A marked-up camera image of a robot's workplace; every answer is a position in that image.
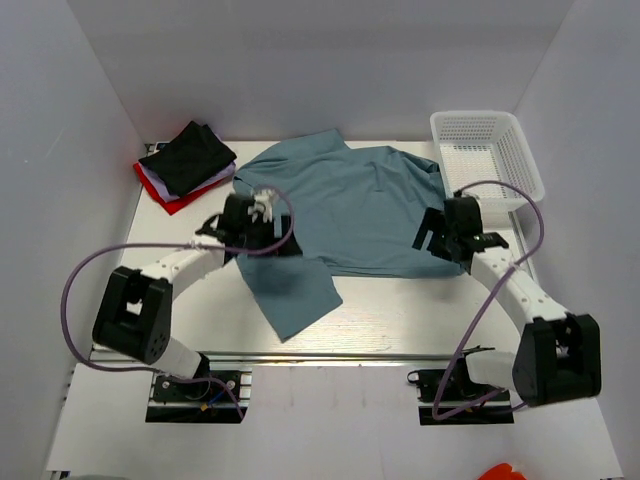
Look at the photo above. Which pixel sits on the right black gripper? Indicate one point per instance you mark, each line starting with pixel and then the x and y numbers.
pixel 432 221

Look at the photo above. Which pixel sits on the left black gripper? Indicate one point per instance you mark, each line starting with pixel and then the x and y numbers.
pixel 272 240

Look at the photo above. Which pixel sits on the teal blue t-shirt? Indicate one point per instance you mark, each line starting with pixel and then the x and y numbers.
pixel 357 213

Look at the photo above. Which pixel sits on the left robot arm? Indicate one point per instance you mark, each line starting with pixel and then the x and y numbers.
pixel 135 315

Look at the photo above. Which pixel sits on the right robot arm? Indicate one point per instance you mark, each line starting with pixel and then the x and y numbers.
pixel 558 358

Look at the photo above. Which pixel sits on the white plastic basket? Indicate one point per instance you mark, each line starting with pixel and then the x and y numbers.
pixel 486 154

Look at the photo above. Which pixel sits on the red folded t-shirt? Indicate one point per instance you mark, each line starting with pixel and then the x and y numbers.
pixel 172 206

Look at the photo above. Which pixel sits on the black folded t-shirt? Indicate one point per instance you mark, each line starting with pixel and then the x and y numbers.
pixel 194 156

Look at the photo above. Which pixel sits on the orange object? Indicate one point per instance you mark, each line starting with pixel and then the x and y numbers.
pixel 503 471

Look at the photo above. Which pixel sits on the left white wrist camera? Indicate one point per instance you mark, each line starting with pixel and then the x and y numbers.
pixel 262 204

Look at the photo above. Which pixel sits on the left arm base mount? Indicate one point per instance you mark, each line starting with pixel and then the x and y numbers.
pixel 203 403

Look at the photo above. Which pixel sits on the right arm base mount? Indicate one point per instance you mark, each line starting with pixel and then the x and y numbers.
pixel 494 411

